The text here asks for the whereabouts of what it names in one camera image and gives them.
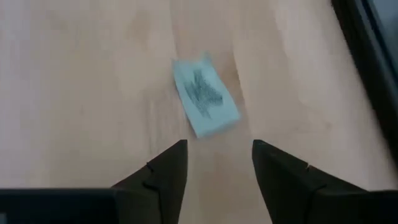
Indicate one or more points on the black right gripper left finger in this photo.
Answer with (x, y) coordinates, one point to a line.
(155, 199)

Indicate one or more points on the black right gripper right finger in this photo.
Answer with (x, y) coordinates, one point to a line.
(292, 193)

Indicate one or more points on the green white sweetener packet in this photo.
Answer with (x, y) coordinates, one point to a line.
(205, 96)

